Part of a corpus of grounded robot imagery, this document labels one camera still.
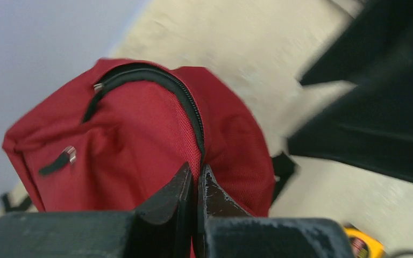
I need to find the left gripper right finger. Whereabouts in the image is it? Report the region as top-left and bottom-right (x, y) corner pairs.
(193, 165), (353, 257)

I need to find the red student backpack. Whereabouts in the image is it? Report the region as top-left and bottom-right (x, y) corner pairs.
(0, 58), (298, 258)

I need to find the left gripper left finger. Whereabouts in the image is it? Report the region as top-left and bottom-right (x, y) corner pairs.
(0, 164), (193, 257)

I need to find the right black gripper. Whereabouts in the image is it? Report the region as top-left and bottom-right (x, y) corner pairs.
(288, 1), (413, 183)

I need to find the yellow tape measure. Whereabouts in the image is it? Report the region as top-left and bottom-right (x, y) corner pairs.
(343, 224), (385, 258)

